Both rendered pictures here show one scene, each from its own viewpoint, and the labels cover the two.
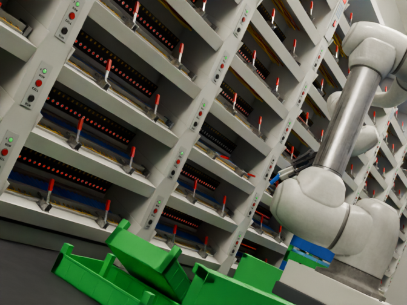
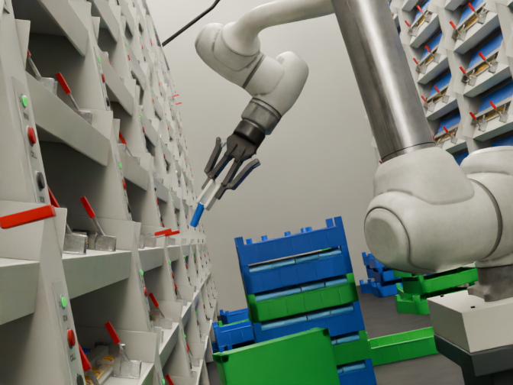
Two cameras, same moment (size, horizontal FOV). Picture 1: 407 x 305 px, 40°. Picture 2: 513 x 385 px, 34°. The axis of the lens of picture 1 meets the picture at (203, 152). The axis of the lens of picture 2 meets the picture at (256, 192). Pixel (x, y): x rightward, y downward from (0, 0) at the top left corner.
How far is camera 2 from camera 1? 99 cm
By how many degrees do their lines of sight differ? 35
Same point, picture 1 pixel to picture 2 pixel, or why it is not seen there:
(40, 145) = not seen: outside the picture
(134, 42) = (62, 118)
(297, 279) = (495, 331)
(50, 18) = (14, 171)
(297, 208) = (441, 231)
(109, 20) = (40, 101)
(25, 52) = (31, 290)
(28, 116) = not seen: outside the picture
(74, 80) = (70, 277)
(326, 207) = (468, 203)
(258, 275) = (262, 370)
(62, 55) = (54, 240)
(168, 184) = not seen: hidden behind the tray
